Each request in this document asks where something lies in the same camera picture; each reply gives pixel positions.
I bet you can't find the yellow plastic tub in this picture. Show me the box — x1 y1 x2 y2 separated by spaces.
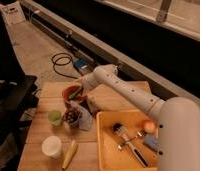
96 110 157 171

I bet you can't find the patterned dark cup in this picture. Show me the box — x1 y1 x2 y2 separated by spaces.
64 110 80 127

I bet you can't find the blue sponge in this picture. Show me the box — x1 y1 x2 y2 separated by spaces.
143 134 158 152

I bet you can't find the orange apple fruit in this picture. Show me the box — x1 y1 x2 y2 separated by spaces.
142 120 156 133

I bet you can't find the white cup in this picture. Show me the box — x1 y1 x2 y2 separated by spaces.
41 136 62 159

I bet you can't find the metal spoon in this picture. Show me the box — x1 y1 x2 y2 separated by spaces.
117 131 145 150

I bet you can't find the black coiled cable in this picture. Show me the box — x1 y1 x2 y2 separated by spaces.
51 52 81 80

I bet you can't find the dish brush black white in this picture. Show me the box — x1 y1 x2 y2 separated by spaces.
112 123 148 167

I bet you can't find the red bowl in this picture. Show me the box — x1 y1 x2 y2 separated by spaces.
62 85 87 103

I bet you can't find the green cup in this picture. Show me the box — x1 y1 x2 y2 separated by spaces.
47 110 62 126

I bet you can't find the brown small box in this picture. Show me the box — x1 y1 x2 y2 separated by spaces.
87 96 100 115

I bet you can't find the black chair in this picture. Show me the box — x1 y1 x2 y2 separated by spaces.
0 10 38 171

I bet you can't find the white box on floor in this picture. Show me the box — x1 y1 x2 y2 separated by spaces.
1 1 26 26

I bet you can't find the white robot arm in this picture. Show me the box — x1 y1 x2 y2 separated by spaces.
80 64 200 171

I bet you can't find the blue electronic box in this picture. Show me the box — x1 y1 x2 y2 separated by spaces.
73 59 93 75

